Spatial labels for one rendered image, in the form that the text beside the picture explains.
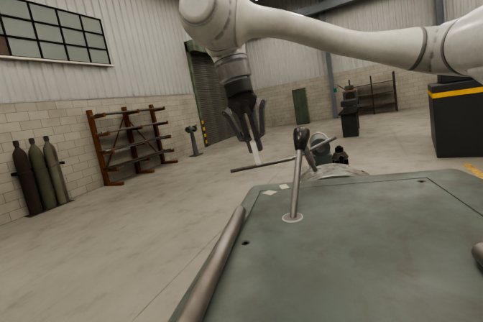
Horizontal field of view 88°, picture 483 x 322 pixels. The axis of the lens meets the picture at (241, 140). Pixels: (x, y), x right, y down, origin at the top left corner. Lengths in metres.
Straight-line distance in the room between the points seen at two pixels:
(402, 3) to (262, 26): 14.89
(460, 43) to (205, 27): 0.48
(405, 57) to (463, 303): 0.53
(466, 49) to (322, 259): 0.47
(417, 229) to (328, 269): 0.15
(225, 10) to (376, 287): 0.46
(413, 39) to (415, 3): 14.69
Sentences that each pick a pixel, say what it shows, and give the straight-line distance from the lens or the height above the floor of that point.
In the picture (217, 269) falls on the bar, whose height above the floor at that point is 1.27.
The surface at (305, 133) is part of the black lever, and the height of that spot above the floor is 1.39.
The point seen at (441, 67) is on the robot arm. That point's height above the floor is 1.47.
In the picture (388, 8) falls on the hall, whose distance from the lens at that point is 15.26.
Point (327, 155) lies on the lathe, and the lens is 1.90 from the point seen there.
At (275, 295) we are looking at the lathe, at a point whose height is 1.25.
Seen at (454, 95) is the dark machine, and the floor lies 1.04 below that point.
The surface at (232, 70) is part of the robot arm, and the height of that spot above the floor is 1.56.
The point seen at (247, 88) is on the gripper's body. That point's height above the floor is 1.50.
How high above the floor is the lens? 1.46
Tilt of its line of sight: 7 degrees down
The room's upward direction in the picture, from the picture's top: 10 degrees counter-clockwise
